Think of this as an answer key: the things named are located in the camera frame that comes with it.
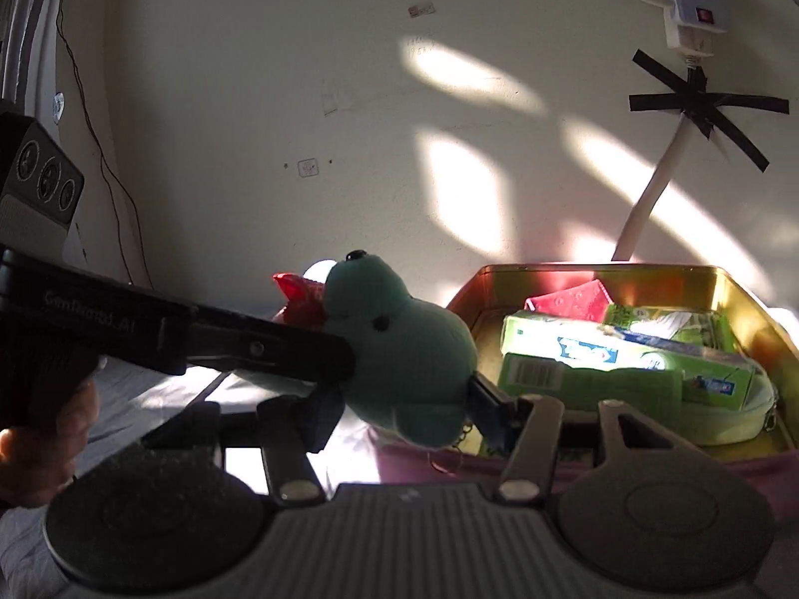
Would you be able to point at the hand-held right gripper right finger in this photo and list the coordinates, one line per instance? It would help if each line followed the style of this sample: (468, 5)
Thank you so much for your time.
(493, 405)

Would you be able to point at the white bedsheet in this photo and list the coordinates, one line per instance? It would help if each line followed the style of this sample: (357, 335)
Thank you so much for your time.
(156, 390)

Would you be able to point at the grey striped curtain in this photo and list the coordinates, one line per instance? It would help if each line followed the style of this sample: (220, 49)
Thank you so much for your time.
(25, 19)

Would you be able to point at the small pink wall sticker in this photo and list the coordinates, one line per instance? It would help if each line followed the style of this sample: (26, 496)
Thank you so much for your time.
(422, 9)

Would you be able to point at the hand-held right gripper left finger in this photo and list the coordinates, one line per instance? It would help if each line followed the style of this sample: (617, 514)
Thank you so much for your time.
(319, 415)

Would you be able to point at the white zip pouch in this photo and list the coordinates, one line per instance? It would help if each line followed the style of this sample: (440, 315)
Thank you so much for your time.
(730, 421)

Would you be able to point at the small green box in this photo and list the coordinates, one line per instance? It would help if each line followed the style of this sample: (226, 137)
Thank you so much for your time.
(680, 324)

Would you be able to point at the white wall sticker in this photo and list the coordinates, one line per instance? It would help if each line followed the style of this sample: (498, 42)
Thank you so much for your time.
(309, 168)

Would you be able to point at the teal plush toy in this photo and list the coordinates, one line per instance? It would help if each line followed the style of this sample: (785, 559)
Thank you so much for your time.
(406, 355)

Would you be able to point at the long green toothpaste box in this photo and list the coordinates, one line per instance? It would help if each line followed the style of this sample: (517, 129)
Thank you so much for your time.
(562, 349)

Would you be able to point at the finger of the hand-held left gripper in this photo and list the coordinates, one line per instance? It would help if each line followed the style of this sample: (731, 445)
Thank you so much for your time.
(281, 352)

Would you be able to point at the black tape cross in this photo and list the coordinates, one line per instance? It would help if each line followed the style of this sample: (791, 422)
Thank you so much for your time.
(708, 103)

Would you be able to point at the red packet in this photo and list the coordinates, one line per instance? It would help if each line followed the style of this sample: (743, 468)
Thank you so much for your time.
(571, 302)

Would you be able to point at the person's left hand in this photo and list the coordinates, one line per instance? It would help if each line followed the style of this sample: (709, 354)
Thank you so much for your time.
(43, 462)

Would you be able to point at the pink tin box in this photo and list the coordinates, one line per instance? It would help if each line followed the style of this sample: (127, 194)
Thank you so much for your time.
(743, 312)

